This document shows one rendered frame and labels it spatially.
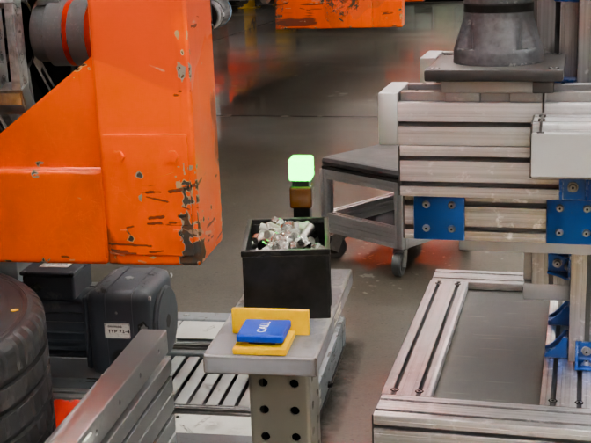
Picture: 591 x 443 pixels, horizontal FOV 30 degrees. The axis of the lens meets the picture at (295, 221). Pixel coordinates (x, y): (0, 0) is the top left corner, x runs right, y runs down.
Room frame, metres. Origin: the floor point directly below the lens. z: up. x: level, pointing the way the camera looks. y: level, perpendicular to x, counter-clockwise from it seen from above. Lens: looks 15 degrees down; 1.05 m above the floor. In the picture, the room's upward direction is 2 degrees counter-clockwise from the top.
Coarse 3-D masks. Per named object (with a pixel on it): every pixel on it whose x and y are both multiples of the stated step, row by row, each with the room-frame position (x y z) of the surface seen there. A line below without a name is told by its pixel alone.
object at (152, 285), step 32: (32, 288) 2.00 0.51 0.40; (64, 288) 2.01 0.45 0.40; (96, 288) 1.98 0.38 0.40; (128, 288) 1.97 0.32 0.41; (160, 288) 2.03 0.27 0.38; (64, 320) 2.00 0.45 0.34; (96, 320) 1.96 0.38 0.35; (128, 320) 1.95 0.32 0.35; (160, 320) 1.98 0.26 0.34; (64, 352) 2.02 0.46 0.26; (96, 352) 1.96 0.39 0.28; (64, 384) 1.98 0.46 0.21
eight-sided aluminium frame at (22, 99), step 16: (0, 0) 2.12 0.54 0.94; (16, 0) 2.13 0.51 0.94; (0, 16) 2.15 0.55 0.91; (16, 16) 2.13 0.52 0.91; (0, 32) 2.15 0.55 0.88; (16, 32) 2.12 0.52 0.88; (0, 48) 2.14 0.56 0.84; (16, 48) 2.12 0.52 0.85; (0, 64) 2.13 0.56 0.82; (16, 64) 2.12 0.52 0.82; (0, 80) 2.13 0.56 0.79; (16, 80) 2.12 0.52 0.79; (0, 96) 2.12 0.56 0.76; (16, 96) 2.12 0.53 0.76; (0, 112) 2.14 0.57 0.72; (16, 112) 2.13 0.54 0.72
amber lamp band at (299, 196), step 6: (294, 186) 1.89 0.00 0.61; (300, 186) 1.89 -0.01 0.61; (306, 186) 1.89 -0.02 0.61; (312, 186) 1.90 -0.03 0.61; (294, 192) 1.89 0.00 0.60; (300, 192) 1.88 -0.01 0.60; (306, 192) 1.88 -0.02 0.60; (312, 192) 1.89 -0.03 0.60; (294, 198) 1.89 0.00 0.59; (300, 198) 1.88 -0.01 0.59; (306, 198) 1.88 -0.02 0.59; (312, 198) 1.89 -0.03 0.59; (294, 204) 1.89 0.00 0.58; (300, 204) 1.88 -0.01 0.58; (306, 204) 1.88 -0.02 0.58; (312, 204) 1.89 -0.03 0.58
